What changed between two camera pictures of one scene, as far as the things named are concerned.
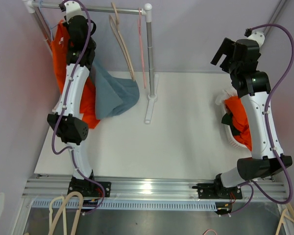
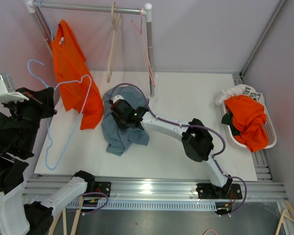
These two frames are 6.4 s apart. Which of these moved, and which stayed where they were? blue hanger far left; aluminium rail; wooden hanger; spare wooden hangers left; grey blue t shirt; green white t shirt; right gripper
Moved: right gripper; wooden hanger; grey blue t shirt
Stayed: aluminium rail; spare wooden hangers left; green white t shirt; blue hanger far left
